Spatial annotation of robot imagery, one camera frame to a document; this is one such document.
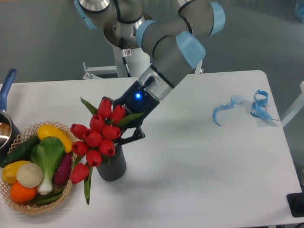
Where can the light blue torn strip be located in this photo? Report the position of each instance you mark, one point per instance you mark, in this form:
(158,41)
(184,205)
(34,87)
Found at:
(235,99)

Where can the white frame bar right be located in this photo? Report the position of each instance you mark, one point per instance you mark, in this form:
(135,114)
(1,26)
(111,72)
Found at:
(294,108)

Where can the blue handled saucepan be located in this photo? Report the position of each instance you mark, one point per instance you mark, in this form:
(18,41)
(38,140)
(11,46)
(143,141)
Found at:
(8,130)

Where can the blue crumpled ribbon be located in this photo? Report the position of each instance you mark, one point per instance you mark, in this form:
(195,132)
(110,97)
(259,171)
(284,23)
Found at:
(258,108)

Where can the woven wicker basket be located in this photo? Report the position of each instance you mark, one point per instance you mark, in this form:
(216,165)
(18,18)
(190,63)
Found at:
(29,207)

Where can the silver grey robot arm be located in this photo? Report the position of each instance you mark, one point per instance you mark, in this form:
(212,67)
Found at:
(174,47)

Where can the cream steamed bun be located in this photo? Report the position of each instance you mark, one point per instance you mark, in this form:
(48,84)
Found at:
(29,175)

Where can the red tulip bouquet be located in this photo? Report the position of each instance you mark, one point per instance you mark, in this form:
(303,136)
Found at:
(96,143)

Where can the orange fruit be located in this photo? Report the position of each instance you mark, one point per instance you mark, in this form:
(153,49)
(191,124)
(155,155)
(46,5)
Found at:
(20,194)

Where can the dark grey ribbed vase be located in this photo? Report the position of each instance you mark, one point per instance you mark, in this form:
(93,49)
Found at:
(116,168)

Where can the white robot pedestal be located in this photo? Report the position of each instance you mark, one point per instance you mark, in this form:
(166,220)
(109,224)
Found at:
(121,36)

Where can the purple sweet potato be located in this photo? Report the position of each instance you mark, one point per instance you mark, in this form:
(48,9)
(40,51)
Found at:
(63,171)

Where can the green bok choy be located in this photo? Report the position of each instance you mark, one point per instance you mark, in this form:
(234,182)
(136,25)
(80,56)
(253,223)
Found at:
(47,155)

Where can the green bean pods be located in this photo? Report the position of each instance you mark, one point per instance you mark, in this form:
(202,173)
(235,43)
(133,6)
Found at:
(49,198)

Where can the black device at edge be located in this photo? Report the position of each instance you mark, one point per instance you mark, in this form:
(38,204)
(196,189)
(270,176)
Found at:
(296,204)

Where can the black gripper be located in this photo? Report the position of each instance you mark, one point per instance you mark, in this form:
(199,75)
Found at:
(135,101)

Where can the dark green cucumber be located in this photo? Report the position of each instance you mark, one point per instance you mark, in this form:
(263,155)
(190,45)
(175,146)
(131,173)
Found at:
(22,152)

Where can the white metal base frame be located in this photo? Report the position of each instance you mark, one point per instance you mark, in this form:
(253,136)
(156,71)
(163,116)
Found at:
(102,70)

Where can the blue object top right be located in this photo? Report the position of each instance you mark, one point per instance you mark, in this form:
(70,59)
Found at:
(299,10)

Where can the yellow bell pepper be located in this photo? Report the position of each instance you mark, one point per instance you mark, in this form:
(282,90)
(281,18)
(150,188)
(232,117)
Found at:
(9,172)

